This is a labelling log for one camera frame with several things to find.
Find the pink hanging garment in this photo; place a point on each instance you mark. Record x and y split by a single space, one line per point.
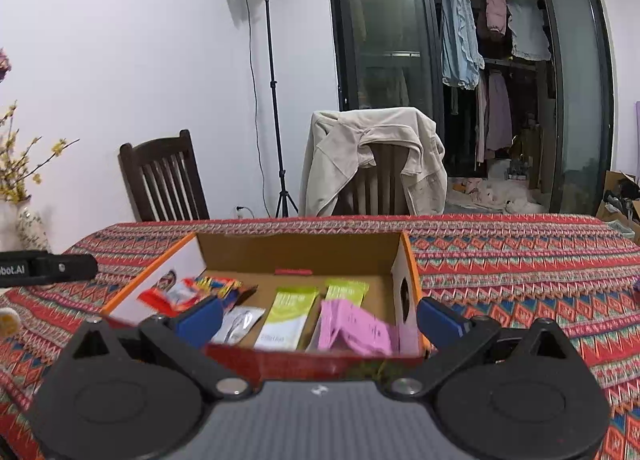
496 7

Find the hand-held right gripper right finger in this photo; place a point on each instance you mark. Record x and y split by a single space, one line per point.
440 322

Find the lilac hanging garments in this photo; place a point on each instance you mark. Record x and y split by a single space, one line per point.
499 109

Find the yellow blossom branches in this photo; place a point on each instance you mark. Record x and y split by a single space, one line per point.
20 174

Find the red snack packet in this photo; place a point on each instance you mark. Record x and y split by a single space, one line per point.
170 297

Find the white hanging blouse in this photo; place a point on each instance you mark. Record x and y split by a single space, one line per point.
527 29

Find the brown orange snack packet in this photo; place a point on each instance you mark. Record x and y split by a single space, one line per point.
247 295

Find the wardrobe with hanging clothes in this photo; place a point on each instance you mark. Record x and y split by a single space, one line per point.
380 39

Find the wooden chair under jacket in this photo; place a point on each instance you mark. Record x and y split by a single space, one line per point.
380 179

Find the green white snack packet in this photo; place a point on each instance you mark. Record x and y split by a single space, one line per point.
345 290
285 317

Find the orange cardboard box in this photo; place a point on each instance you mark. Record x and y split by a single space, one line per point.
300 250

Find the light blue hanging shirt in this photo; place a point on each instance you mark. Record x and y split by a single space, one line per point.
457 39

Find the floral ceramic vase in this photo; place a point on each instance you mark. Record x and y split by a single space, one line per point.
32 232

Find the black light stand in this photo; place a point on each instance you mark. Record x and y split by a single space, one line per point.
274 89

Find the silver white snack packet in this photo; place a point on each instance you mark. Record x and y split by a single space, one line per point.
237 325

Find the plain white vase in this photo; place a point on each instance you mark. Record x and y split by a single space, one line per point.
7 230

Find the dark wooden chair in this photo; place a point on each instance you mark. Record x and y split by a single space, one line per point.
155 149

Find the white plush toy pile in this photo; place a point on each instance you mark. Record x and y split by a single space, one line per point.
495 195

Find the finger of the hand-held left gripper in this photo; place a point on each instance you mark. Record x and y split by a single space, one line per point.
75 266

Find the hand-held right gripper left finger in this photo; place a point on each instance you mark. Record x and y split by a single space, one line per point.
200 320

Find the beige jacket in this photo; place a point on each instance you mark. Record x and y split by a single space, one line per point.
340 154

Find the brown cardboard carton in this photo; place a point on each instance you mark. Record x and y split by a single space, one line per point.
607 212

